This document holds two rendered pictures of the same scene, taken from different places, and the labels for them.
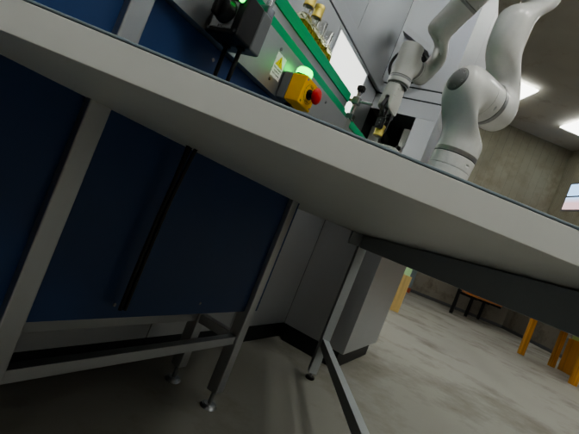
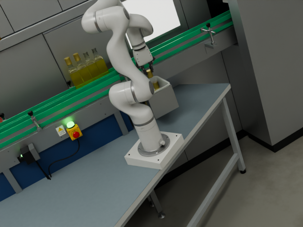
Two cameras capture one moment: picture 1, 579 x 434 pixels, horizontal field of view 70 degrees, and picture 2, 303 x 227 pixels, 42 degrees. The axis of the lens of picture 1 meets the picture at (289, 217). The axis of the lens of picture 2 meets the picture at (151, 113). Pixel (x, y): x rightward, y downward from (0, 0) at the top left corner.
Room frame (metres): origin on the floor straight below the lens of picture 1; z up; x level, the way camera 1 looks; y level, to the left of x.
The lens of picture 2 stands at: (-0.08, -1.79, 1.94)
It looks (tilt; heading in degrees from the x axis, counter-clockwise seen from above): 26 degrees down; 47
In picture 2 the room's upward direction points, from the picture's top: 22 degrees counter-clockwise
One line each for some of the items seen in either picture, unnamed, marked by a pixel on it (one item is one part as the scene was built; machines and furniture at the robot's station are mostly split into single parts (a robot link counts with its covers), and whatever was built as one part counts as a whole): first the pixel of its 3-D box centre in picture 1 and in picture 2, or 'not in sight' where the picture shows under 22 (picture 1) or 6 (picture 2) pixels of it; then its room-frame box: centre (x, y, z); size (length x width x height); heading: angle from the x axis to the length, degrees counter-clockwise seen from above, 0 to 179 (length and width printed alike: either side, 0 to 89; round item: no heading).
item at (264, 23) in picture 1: (238, 25); (30, 154); (0.78, 0.23, 0.96); 0.08 x 0.08 x 0.08; 62
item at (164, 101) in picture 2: not in sight; (154, 96); (1.51, -0.16, 0.92); 0.27 x 0.17 x 0.15; 62
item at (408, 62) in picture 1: (407, 62); (134, 32); (1.52, -0.19, 1.36); 0.09 x 0.08 x 0.13; 121
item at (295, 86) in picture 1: (297, 93); (74, 131); (1.03, 0.10, 0.96); 0.07 x 0.07 x 0.07; 62
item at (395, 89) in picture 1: (392, 97); (142, 54); (1.52, -0.19, 1.21); 0.10 x 0.07 x 0.11; 150
